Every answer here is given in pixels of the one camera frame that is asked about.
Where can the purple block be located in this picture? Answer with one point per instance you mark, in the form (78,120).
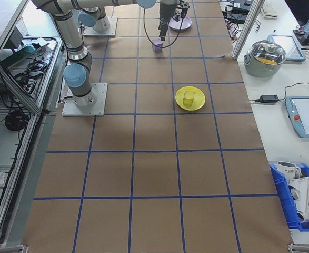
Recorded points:
(157,47)

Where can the yellow block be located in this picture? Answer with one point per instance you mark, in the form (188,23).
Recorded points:
(188,100)

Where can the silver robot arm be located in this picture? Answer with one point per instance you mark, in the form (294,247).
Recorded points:
(70,39)
(101,21)

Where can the purple plate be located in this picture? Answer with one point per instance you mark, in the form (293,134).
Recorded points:
(186,25)

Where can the black electronic box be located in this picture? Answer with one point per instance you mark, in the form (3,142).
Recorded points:
(238,18)
(242,6)

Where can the yellow plate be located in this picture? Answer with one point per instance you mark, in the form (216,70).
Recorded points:
(199,101)

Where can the white keyboard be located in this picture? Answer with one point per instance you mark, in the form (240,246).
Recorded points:
(269,9)

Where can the glass pot lid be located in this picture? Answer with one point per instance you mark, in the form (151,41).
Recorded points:
(267,48)

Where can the grey cooking pot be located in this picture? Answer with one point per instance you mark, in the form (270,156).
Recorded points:
(259,69)

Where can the blue grey teach pendant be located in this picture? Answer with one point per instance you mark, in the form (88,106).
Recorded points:
(305,116)
(288,46)

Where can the black power adapter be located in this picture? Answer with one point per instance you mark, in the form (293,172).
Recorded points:
(269,98)

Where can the rubber band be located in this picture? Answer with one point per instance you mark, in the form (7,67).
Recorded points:
(308,52)

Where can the grey box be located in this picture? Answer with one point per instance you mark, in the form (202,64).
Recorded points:
(14,38)

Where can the white mug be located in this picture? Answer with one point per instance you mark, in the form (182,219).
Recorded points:
(285,170)

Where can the blue plastic bin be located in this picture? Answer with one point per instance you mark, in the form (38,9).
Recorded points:
(283,200)

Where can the white square base plate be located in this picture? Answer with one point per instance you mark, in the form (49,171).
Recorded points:
(112,29)
(99,105)

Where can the aluminium profile post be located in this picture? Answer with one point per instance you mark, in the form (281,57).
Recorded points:
(245,29)

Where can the metal table corner bracket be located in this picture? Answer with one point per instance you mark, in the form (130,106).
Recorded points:
(305,249)
(14,248)

